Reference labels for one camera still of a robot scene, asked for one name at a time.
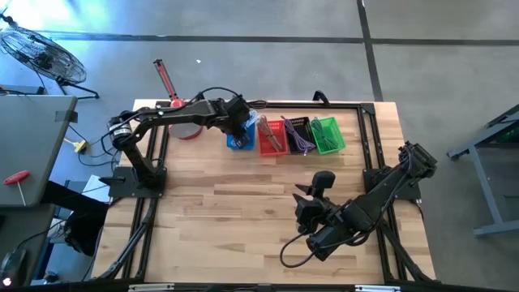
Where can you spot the green plastic basket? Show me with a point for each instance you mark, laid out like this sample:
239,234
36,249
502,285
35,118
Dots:
340,144

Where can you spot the white box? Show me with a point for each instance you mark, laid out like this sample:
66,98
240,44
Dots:
94,190

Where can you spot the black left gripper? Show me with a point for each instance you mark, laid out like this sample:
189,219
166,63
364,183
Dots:
235,115

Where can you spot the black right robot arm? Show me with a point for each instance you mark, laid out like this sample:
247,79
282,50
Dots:
385,194

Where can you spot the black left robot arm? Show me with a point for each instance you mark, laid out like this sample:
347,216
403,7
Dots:
182,115

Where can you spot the red desk lamp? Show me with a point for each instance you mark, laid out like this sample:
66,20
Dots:
184,131

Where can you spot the dark grey desk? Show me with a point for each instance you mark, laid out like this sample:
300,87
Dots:
20,227

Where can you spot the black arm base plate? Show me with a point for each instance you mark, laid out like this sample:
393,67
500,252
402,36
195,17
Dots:
129,188
411,191

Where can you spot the blue plastic basket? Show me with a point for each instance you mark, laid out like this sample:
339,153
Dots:
233,144

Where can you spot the black aluminium table frame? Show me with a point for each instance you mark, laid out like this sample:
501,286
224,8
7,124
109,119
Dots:
344,106

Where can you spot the grey metal table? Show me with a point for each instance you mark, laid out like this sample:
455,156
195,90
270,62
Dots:
484,182

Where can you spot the black floor fan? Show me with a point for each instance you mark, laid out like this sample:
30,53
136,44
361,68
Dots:
40,54

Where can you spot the red plastic basket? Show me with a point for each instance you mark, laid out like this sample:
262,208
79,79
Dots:
265,151

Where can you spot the silver metal hinge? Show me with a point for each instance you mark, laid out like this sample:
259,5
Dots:
150,288
377,288

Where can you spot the black computer mouse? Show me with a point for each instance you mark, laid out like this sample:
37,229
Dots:
14,265

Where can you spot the black plastic basket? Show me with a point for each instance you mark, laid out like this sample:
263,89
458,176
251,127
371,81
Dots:
302,123

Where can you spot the black office chair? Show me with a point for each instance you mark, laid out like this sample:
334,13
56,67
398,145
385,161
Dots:
81,231

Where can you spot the yellow power plug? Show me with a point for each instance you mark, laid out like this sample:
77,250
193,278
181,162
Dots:
80,146

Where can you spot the grey tape strip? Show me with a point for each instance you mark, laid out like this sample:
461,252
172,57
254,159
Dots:
65,116

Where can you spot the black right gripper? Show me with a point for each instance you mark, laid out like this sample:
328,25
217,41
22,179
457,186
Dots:
314,213

